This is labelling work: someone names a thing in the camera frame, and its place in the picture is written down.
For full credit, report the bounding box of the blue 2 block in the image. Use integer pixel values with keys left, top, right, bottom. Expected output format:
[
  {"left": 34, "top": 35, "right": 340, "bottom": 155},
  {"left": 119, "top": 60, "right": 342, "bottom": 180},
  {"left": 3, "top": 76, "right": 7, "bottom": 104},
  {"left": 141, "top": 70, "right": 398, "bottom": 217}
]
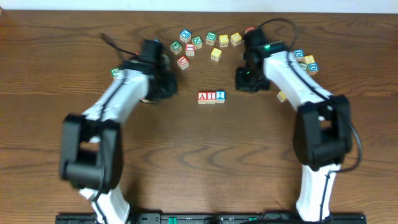
[{"left": 216, "top": 90, "right": 226, "bottom": 103}]

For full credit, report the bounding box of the red A block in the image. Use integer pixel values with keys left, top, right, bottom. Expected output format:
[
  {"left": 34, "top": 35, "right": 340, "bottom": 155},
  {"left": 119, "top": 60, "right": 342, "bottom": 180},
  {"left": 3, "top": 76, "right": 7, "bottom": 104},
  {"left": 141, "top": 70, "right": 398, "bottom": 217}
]
[{"left": 197, "top": 91, "right": 207, "bottom": 105}]

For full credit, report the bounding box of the red I block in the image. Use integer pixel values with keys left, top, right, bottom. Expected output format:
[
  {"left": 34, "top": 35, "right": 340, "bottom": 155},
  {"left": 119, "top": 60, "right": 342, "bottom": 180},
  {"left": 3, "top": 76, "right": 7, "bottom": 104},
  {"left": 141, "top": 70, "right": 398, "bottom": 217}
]
[{"left": 206, "top": 91, "right": 216, "bottom": 104}]

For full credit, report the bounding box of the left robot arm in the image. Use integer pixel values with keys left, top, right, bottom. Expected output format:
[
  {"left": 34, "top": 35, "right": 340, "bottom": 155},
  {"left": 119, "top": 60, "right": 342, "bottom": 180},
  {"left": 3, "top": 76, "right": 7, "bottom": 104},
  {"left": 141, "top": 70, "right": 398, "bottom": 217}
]
[{"left": 55, "top": 34, "right": 177, "bottom": 223}]

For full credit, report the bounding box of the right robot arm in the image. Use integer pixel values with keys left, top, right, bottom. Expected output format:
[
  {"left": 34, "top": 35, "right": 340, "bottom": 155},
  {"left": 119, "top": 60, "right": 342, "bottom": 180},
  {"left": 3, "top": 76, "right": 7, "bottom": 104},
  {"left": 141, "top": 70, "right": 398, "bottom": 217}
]
[{"left": 235, "top": 29, "right": 352, "bottom": 223}]

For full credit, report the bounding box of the red Y block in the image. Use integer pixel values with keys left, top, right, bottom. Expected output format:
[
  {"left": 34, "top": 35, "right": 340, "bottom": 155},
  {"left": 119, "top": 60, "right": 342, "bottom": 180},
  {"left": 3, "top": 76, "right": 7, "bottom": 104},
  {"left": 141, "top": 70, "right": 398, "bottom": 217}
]
[{"left": 141, "top": 98, "right": 152, "bottom": 103}]

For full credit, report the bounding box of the red C block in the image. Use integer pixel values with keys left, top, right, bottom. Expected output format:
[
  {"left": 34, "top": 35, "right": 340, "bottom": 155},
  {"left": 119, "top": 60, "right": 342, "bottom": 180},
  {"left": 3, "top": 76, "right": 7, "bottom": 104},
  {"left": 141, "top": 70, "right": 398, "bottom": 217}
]
[{"left": 177, "top": 55, "right": 190, "bottom": 70}]

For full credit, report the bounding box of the yellow block lone right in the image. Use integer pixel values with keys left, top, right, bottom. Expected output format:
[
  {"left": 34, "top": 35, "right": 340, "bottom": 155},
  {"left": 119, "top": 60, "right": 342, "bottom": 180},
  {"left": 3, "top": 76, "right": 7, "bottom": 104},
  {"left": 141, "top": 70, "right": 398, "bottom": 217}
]
[{"left": 277, "top": 91, "right": 287, "bottom": 103}]

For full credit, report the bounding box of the green F block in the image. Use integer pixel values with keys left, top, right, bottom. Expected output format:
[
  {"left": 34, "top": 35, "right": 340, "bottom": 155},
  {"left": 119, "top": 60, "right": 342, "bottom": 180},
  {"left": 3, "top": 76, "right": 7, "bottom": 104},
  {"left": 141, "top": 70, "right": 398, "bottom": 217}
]
[{"left": 170, "top": 40, "right": 182, "bottom": 55}]

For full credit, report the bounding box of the yellow block top right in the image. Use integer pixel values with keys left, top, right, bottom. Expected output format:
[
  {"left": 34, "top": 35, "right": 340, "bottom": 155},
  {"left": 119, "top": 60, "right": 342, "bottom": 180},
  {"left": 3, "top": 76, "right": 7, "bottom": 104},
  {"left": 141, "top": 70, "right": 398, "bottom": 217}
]
[{"left": 230, "top": 32, "right": 242, "bottom": 47}]

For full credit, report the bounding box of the yellow block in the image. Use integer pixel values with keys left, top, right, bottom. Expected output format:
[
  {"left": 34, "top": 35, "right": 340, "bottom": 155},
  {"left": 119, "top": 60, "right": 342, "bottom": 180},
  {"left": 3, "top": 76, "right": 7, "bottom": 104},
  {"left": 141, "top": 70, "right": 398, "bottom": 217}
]
[
  {"left": 302, "top": 55, "right": 315, "bottom": 65},
  {"left": 219, "top": 34, "right": 229, "bottom": 47},
  {"left": 211, "top": 48, "right": 223, "bottom": 62},
  {"left": 230, "top": 32, "right": 242, "bottom": 47}
]

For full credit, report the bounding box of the yellow block centre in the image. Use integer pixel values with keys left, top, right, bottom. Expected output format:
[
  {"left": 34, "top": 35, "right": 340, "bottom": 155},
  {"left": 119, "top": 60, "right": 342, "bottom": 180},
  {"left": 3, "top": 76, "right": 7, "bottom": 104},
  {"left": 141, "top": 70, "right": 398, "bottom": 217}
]
[{"left": 211, "top": 48, "right": 223, "bottom": 62}]

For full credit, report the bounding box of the red H block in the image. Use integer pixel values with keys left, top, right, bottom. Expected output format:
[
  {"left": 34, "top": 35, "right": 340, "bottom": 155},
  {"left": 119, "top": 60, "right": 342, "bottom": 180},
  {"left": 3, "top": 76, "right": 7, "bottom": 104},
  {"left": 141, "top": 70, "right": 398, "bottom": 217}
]
[{"left": 185, "top": 44, "right": 195, "bottom": 57}]

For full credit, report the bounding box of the yellow block top middle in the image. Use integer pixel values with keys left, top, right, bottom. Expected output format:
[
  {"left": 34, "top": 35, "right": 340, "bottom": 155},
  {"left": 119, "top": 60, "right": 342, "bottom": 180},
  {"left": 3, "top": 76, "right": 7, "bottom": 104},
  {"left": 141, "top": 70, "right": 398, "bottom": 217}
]
[{"left": 219, "top": 34, "right": 229, "bottom": 47}]

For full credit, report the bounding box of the red K block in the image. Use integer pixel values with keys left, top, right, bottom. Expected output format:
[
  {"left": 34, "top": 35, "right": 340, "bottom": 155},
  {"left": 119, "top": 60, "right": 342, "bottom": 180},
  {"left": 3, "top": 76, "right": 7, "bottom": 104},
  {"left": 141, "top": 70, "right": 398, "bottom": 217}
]
[{"left": 245, "top": 26, "right": 256, "bottom": 34}]

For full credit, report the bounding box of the blue X block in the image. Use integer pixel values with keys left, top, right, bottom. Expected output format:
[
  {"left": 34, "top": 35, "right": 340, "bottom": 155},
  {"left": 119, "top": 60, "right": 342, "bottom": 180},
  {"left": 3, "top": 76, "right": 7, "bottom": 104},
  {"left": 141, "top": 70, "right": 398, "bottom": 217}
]
[{"left": 180, "top": 29, "right": 192, "bottom": 44}]

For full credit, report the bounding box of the green J block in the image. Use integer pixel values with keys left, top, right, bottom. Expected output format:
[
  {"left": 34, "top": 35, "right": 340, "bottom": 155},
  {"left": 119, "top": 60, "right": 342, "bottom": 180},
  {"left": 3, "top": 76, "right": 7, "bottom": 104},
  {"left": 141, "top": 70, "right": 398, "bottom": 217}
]
[{"left": 111, "top": 68, "right": 119, "bottom": 79}]

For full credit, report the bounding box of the green N block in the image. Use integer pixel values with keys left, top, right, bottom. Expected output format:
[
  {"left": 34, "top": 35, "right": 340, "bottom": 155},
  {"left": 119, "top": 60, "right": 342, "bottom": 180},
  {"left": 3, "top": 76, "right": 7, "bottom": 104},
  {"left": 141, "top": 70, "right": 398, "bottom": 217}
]
[{"left": 192, "top": 36, "right": 203, "bottom": 50}]

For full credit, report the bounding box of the green 7 block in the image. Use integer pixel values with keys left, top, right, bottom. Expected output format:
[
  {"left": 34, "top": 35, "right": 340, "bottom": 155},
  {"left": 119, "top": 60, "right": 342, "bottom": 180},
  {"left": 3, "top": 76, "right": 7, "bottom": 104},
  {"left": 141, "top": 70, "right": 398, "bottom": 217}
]
[{"left": 299, "top": 63, "right": 307, "bottom": 71}]

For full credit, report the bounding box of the blue D block upper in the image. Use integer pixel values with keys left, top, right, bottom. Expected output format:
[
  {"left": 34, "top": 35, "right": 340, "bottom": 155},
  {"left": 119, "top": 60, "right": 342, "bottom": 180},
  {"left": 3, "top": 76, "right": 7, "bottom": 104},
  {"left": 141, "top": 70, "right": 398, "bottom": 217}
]
[{"left": 293, "top": 49, "right": 305, "bottom": 62}]

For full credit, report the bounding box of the blue d block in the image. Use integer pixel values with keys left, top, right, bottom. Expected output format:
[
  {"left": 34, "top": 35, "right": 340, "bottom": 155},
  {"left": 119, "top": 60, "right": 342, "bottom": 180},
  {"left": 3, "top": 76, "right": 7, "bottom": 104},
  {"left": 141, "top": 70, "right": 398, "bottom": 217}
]
[
  {"left": 293, "top": 49, "right": 305, "bottom": 62},
  {"left": 307, "top": 63, "right": 319, "bottom": 75}
]

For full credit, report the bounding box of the green B block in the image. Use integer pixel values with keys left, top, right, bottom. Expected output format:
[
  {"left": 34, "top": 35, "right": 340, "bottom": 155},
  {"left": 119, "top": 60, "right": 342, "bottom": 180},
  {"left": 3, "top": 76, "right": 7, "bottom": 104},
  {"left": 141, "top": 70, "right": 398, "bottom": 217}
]
[{"left": 205, "top": 32, "right": 217, "bottom": 45}]

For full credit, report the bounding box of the yellow block far right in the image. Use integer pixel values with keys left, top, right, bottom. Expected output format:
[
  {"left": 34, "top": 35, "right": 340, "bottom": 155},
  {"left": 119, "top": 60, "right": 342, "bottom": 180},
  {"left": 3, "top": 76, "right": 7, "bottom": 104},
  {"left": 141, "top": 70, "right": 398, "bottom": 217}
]
[{"left": 302, "top": 55, "right": 315, "bottom": 65}]

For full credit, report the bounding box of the blue D block lower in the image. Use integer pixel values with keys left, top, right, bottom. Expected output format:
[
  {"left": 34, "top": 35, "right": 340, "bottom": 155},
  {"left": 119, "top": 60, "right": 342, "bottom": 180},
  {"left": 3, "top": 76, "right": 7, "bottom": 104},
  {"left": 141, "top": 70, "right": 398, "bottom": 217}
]
[{"left": 307, "top": 63, "right": 319, "bottom": 75}]

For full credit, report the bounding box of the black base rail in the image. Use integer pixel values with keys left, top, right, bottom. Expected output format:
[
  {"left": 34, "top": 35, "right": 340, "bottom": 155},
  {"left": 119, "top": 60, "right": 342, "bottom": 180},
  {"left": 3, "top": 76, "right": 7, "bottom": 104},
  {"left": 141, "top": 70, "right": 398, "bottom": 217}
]
[{"left": 55, "top": 212, "right": 368, "bottom": 224}]

